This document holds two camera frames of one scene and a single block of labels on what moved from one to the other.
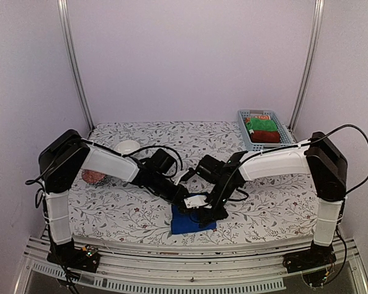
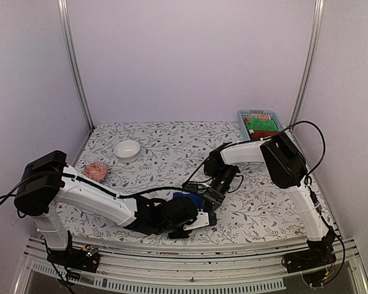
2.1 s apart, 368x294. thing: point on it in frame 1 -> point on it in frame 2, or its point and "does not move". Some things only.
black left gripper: (176, 197) -> (179, 237)
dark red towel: (265, 136) does not move
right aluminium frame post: (317, 32) does not move
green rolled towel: (260, 124) does not move
